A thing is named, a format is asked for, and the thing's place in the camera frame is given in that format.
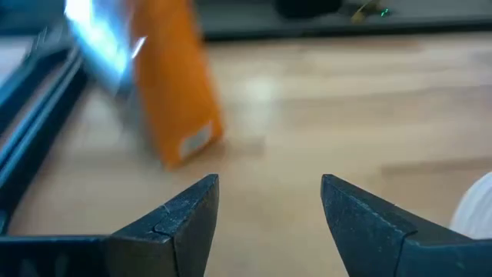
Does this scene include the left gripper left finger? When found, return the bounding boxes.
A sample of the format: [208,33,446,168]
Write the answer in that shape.
[107,173,220,277]

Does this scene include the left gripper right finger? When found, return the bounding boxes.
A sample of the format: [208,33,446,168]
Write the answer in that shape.
[320,173,474,277]

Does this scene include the white woven round placemat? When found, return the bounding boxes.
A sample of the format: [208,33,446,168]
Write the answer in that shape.
[448,171,492,242]

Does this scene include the pumpkin cereal box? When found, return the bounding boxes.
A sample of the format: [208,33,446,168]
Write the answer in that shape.
[63,0,225,171]

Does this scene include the yellow floor tool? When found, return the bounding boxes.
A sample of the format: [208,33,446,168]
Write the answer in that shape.
[349,0,384,25]

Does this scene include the black floor device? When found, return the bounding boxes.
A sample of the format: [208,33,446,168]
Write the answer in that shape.
[273,0,344,19]

